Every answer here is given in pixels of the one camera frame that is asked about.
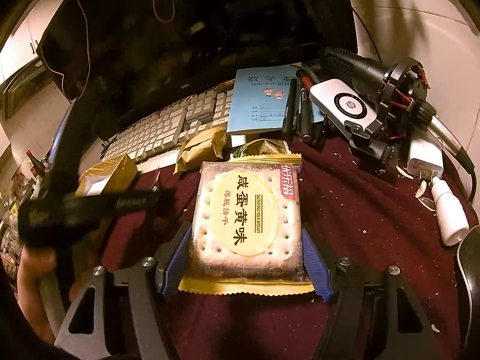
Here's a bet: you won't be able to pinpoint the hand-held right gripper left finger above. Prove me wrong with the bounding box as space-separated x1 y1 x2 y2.
54 220 193 360

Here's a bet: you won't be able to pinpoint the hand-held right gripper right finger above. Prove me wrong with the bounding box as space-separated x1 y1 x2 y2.
301 223 428 360

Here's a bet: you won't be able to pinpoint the gold cardboard box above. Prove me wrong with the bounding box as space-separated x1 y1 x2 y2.
75 154 139 197

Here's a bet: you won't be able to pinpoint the salted egg biscuit packet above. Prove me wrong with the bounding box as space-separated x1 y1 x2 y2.
178 154 316 295

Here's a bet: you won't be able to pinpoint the person's left hand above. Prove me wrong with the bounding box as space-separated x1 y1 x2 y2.
17 249 58 342

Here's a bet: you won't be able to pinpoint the cluttered kitchen counter goods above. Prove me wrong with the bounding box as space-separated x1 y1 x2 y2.
0 157 31 282

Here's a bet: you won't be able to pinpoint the brown glass bottle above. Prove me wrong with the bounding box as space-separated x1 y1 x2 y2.
24 150 46 177

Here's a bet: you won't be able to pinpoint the dark red table cloth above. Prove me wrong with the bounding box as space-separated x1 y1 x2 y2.
80 135 473 360

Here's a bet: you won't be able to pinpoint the gold foil snack packet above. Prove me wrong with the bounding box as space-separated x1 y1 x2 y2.
174 127 227 175

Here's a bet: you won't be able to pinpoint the kitchen range hood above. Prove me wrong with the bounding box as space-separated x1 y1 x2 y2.
0 60 51 121

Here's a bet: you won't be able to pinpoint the white grey keyboard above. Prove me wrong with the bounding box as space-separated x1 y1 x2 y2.
101 79 237 164

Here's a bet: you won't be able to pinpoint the green gold foil packet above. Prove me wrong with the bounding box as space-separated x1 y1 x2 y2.
230 139 291 162

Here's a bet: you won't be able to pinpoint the small white dropper bottle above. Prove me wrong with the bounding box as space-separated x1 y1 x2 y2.
431 178 470 246

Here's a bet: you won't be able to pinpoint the black computer mouse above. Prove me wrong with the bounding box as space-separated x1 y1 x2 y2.
455 225 480 331

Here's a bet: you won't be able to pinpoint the black marker pen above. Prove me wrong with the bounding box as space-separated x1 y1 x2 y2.
281 79 299 136
299 90 315 140

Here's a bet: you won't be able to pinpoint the white charger plug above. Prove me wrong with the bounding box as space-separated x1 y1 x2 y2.
407 139 445 179

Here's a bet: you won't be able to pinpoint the blue notebook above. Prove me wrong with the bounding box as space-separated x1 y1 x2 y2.
226 64 327 136

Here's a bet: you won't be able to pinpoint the black microphone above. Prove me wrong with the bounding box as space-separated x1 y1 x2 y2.
320 47 471 160

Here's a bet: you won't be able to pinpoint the black computer monitor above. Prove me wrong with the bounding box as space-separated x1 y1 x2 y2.
37 0 357 136

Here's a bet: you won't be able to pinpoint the white kitchen wall cabinets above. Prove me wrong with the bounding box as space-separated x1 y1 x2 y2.
0 4 49 83

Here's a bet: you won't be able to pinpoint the black microphone cable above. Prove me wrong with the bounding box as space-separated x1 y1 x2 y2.
463 154 478 205

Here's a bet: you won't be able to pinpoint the black shock mount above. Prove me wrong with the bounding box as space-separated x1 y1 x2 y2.
349 58 437 166

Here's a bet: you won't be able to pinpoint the thin red cable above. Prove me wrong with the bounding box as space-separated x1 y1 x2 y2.
39 0 176 102

